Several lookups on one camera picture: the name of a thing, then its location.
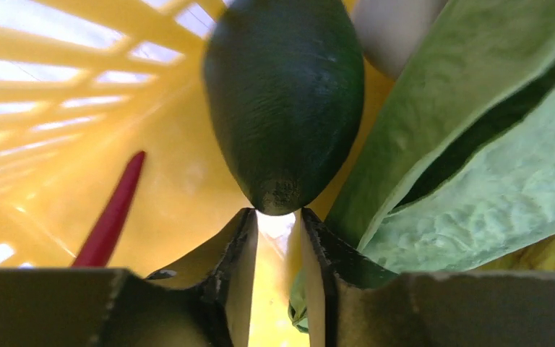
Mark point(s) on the yellow banana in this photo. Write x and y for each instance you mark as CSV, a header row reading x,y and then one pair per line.
x,y
537,256

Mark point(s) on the large green leaf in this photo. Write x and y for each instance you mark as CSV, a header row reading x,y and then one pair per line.
x,y
459,167

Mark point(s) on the red chili pepper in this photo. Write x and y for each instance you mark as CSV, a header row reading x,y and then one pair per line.
x,y
101,241

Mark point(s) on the yellow plastic basket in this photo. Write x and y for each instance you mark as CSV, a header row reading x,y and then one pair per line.
x,y
84,86

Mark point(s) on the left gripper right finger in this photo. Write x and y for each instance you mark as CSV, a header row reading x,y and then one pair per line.
x,y
352,301

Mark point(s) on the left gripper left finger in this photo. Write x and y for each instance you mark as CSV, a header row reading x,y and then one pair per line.
x,y
201,299

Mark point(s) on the white garlic bulb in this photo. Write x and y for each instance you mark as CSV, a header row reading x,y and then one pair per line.
x,y
391,30

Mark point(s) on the green bell pepper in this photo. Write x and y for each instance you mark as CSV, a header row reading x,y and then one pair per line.
x,y
285,86

